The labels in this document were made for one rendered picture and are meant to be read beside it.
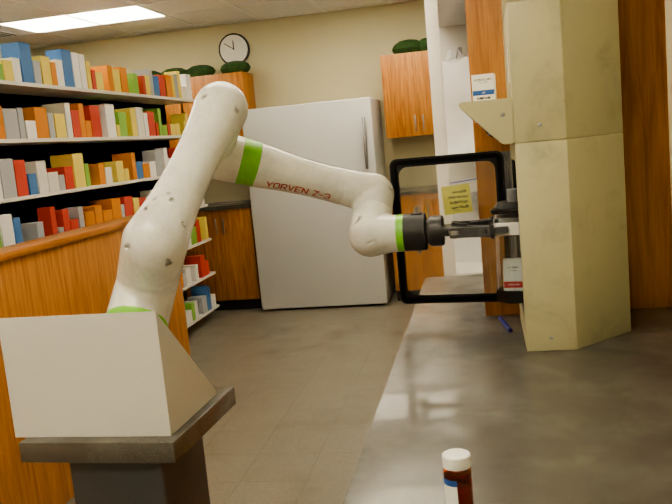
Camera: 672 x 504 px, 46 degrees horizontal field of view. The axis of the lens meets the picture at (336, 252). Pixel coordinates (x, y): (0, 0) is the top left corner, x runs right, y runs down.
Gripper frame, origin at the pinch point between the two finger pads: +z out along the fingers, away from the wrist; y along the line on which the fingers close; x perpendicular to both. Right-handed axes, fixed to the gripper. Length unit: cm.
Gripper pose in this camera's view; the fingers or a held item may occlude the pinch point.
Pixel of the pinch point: (512, 225)
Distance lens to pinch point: 193.2
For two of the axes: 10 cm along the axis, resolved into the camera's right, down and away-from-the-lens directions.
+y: 2.0, -1.6, 9.7
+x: 0.9, 9.9, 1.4
